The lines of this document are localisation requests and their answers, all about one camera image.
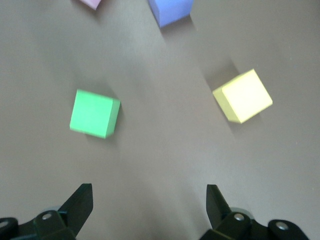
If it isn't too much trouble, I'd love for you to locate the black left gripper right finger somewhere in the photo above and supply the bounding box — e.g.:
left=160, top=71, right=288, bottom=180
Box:
left=199, top=184, right=270, bottom=240

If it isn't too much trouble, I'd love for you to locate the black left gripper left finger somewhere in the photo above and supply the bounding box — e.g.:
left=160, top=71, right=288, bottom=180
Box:
left=18, top=183, right=94, bottom=240

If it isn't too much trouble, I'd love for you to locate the green foam cube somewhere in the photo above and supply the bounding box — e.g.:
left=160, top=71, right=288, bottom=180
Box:
left=69, top=89, right=122, bottom=140

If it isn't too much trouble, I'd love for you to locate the yellow foam cube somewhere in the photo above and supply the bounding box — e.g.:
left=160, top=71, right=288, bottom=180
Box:
left=212, top=68, right=274, bottom=125

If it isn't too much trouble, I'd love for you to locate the pink foam cube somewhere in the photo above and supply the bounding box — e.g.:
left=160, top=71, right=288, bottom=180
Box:
left=79, top=0, right=103, bottom=11

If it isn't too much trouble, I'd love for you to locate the purple foam cube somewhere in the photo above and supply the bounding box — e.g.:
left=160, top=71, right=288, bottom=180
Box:
left=147, top=0, right=195, bottom=28

